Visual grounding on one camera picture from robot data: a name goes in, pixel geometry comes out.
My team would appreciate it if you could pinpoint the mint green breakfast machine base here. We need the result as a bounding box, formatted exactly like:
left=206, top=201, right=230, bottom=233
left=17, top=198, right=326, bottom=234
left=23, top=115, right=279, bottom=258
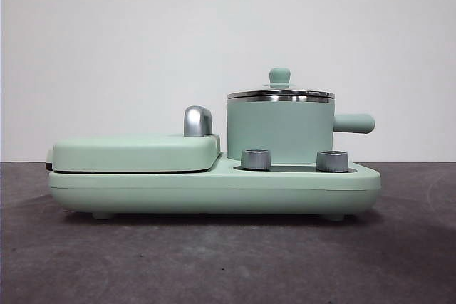
left=48, top=152, right=382, bottom=220

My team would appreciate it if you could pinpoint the mint green pot with handle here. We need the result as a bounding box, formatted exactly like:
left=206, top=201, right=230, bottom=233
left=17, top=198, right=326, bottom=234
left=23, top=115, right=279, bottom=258
left=226, top=92, right=375, bottom=162

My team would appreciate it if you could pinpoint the silver griddle cover handle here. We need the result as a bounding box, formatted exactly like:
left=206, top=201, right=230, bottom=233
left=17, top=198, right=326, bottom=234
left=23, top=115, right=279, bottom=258
left=183, top=105, right=214, bottom=137

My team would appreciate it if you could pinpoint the mint green griddle cover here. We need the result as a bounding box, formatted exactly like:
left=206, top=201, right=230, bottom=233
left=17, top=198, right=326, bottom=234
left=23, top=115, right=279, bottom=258
left=44, top=132, right=222, bottom=173

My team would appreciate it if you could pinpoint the silver control knob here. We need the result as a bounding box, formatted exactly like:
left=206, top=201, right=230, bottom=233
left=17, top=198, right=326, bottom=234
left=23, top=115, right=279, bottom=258
left=240, top=147, right=274, bottom=170
left=316, top=150, right=349, bottom=172

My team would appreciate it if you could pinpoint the glass lid with green knob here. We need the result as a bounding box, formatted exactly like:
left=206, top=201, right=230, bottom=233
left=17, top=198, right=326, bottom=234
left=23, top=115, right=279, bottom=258
left=227, top=67, right=336, bottom=101

